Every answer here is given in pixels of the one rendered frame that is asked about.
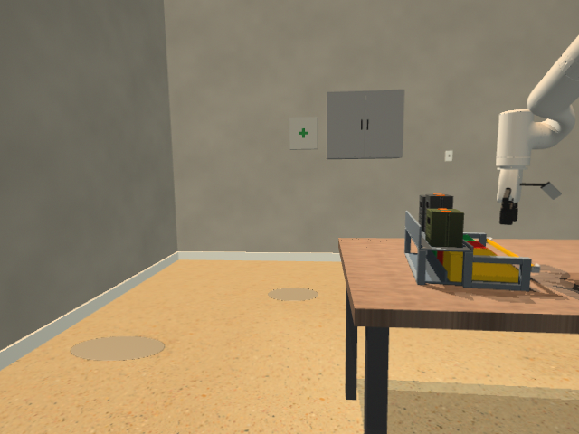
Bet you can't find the red open bin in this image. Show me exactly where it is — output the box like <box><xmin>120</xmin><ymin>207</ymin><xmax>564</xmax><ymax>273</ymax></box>
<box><xmin>437</xmin><ymin>241</ymin><xmax>489</xmax><ymax>265</ymax></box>

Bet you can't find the yellow bar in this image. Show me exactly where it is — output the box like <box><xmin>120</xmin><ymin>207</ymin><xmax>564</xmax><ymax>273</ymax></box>
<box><xmin>486</xmin><ymin>239</ymin><xmax>518</xmax><ymax>257</ymax></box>

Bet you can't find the green bin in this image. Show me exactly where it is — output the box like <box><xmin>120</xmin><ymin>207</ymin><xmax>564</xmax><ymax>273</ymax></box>
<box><xmin>432</xmin><ymin>235</ymin><xmax>474</xmax><ymax>256</ymax></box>

